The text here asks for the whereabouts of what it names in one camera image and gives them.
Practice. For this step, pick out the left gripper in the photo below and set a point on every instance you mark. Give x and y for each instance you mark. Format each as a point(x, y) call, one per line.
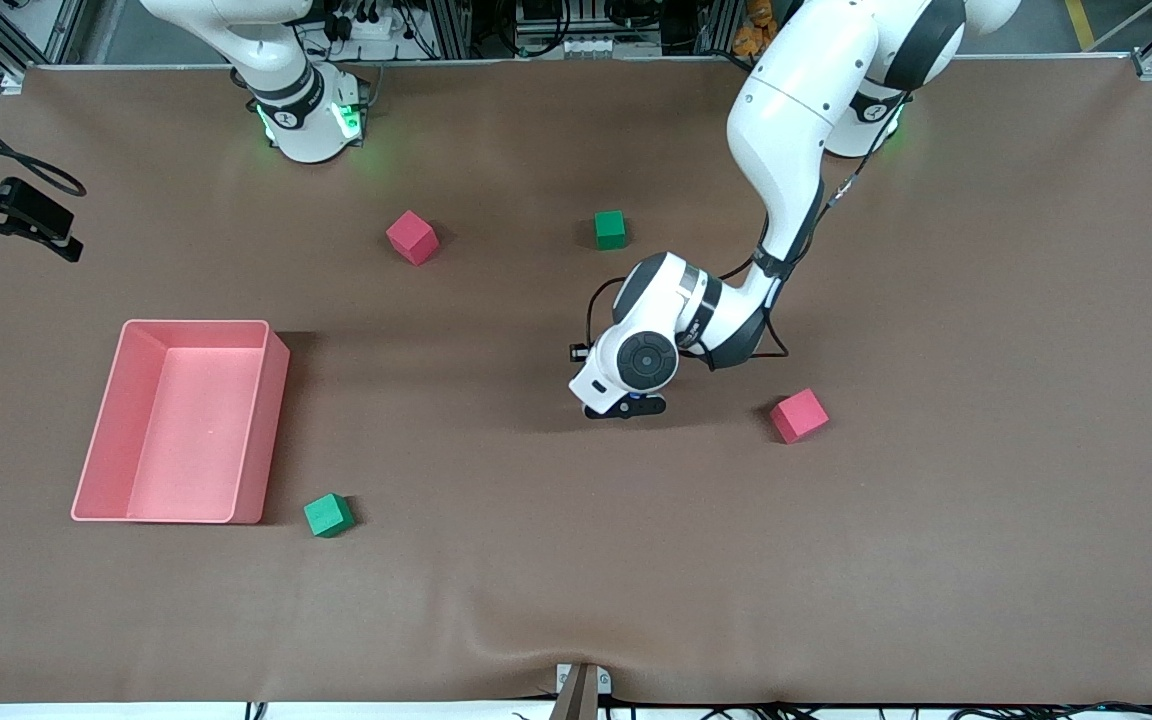
point(577, 346)

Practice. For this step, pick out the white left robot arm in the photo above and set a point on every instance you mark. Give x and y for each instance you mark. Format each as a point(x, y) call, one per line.
point(786, 120)

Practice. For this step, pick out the green foam cube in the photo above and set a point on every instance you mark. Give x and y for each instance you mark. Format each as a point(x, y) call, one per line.
point(610, 230)
point(327, 516)

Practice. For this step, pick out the brown table mat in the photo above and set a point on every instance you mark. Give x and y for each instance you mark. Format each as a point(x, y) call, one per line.
point(576, 560)

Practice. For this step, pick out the pink foam cube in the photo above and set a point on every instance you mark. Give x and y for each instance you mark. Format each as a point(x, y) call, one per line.
point(411, 238)
point(799, 416)

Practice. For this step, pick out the pink plastic bin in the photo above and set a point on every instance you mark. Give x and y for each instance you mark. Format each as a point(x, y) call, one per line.
point(186, 450)

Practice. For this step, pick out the orange snack bag pile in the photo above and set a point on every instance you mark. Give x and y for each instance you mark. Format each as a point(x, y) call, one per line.
point(751, 40)

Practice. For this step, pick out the white power strip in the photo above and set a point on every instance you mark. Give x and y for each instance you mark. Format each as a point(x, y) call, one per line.
point(376, 27)

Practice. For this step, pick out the grey metal camera bracket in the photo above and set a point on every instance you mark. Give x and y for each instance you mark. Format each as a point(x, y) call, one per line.
point(581, 695)

